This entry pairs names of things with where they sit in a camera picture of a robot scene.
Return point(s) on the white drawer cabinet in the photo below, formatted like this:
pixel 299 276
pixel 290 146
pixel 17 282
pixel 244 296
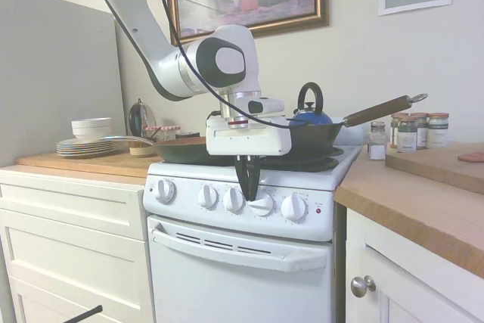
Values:
pixel 68 247

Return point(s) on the white plate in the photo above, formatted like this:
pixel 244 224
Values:
pixel 75 142
pixel 79 154
pixel 75 146
pixel 75 150

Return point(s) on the white door cabinet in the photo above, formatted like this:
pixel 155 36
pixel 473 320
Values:
pixel 397 292

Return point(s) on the white oven knob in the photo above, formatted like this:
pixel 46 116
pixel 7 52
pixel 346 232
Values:
pixel 165 190

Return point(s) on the white burner knob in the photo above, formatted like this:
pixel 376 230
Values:
pixel 263 207
pixel 208 196
pixel 293 207
pixel 234 200

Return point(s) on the copper frying pan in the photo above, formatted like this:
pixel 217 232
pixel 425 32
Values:
pixel 177 151

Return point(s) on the tan round container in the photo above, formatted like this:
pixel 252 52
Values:
pixel 140 150

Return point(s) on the long wooden cutting board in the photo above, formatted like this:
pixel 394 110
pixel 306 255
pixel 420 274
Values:
pixel 94 166

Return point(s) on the glass salt shaker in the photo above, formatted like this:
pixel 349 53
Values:
pixel 377 145

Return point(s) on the silver cabinet knob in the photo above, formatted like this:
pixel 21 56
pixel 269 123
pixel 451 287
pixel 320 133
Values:
pixel 361 287

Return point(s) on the pink round coaster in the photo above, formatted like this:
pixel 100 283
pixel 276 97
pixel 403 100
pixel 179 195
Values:
pixel 472 157

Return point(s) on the white bowl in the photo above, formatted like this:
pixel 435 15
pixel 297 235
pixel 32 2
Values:
pixel 91 134
pixel 91 123

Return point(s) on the spice jar green label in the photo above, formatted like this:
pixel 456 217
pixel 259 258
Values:
pixel 407 137

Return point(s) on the grey flat panel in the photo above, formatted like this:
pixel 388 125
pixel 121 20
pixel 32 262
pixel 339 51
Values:
pixel 56 92

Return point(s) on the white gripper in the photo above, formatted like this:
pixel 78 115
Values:
pixel 249 141

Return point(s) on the spice jar copper lid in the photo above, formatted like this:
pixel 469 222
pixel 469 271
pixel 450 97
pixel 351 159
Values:
pixel 422 130
pixel 394 130

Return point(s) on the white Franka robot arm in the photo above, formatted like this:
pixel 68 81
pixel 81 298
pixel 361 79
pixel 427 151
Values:
pixel 151 35

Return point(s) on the black rod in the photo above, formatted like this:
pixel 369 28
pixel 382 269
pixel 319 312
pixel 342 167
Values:
pixel 83 312

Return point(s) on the white oven door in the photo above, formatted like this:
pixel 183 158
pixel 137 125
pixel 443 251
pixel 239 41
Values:
pixel 227 289

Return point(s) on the spice jar white label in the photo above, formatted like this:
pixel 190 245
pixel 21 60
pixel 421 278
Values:
pixel 438 132

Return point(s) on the thick wooden cutting board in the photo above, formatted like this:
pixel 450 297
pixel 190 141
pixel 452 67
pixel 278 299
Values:
pixel 435 168

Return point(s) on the jar red checkered lid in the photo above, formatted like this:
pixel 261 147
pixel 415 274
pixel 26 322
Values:
pixel 153 133
pixel 170 133

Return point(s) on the black stove burner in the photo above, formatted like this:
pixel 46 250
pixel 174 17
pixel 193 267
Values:
pixel 295 166

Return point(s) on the white kitchen stove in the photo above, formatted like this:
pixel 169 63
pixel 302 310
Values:
pixel 181 175

